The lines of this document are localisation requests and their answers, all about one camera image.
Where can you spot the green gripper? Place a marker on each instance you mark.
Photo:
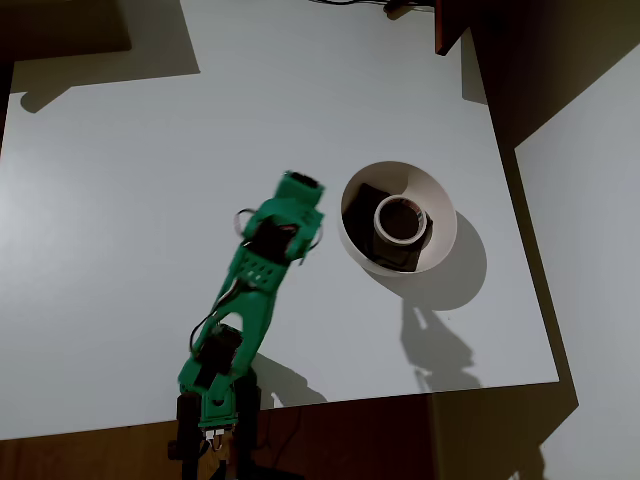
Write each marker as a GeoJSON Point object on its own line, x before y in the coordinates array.
{"type": "Point", "coordinates": [300, 186]}

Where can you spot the masking tape roll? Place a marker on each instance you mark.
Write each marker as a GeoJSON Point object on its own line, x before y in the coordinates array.
{"type": "Point", "coordinates": [395, 240]}

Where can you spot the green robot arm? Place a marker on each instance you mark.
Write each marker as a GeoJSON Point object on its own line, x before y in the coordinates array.
{"type": "Point", "coordinates": [255, 312]}

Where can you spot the dark folded cloth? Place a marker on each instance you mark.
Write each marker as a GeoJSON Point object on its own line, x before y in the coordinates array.
{"type": "Point", "coordinates": [361, 207]}

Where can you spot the beige bowl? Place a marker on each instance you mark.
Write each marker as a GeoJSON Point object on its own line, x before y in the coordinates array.
{"type": "Point", "coordinates": [435, 200]}

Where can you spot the black table clamp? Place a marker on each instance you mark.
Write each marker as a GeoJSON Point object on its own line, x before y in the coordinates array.
{"type": "Point", "coordinates": [187, 430]}
{"type": "Point", "coordinates": [247, 410]}

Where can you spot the brown wooden board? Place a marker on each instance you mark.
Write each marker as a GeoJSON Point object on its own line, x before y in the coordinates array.
{"type": "Point", "coordinates": [447, 25]}

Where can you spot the dark brown furniture piece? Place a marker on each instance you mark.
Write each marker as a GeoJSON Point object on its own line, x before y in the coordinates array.
{"type": "Point", "coordinates": [65, 25]}

